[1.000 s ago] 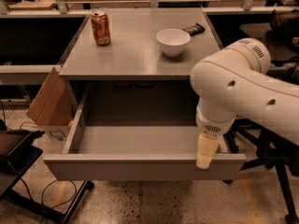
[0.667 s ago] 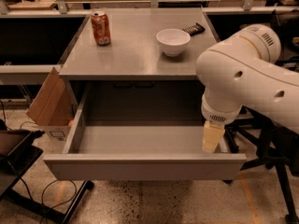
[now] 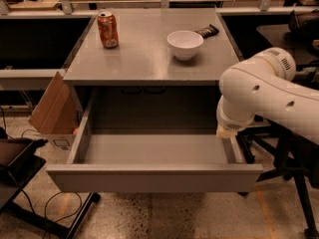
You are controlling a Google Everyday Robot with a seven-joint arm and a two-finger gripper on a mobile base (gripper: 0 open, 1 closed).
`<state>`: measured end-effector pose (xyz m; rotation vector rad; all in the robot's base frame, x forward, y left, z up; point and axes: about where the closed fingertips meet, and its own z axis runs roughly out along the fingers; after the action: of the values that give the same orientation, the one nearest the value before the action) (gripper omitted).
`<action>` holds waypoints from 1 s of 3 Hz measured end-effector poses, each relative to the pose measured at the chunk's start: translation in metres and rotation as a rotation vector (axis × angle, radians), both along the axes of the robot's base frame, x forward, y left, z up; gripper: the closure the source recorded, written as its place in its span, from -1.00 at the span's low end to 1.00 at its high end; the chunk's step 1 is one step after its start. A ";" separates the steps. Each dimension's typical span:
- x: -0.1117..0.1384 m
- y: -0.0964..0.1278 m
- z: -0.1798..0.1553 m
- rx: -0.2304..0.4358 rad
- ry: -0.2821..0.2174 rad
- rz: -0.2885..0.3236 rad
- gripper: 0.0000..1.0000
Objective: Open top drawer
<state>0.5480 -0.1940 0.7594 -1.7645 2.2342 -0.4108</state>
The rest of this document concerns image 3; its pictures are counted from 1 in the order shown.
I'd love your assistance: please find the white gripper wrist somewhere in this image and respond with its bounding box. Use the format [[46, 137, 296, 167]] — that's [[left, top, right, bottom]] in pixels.
[[216, 97, 254, 138]]

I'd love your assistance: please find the grey top drawer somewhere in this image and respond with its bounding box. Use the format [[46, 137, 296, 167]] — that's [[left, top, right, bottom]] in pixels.
[[47, 87, 262, 193]]

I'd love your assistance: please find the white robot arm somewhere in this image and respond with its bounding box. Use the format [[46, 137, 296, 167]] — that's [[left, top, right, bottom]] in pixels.
[[216, 48, 319, 144]]

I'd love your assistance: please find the grey drawer cabinet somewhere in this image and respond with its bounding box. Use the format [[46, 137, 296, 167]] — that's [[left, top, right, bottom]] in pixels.
[[65, 9, 238, 136]]

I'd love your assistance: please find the black office chair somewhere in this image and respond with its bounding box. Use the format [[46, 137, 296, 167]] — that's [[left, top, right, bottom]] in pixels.
[[236, 10, 319, 239]]

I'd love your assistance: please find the white bowl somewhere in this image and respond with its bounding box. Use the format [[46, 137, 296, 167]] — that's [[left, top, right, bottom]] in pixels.
[[166, 30, 203, 61]]

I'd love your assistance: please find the black snack bar wrapper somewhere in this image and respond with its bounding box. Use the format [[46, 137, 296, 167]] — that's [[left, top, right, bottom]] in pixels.
[[196, 24, 219, 39]]

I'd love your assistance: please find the orange fruit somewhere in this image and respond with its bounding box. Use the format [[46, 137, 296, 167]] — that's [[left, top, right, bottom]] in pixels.
[[73, 127, 79, 135]]

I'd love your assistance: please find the white printed box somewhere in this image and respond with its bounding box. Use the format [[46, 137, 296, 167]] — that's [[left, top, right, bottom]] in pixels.
[[47, 134, 75, 151]]

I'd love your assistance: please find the orange soda can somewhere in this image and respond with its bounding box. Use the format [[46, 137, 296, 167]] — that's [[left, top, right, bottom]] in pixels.
[[97, 11, 119, 49]]

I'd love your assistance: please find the brown cardboard box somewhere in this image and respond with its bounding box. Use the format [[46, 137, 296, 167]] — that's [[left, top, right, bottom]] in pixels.
[[29, 73, 79, 134]]

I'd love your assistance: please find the black laptop stand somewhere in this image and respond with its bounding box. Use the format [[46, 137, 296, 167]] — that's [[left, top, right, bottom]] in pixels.
[[0, 138, 101, 239]]

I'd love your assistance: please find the black floor cable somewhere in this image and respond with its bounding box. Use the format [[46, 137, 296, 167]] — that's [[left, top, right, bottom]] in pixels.
[[41, 191, 83, 239]]

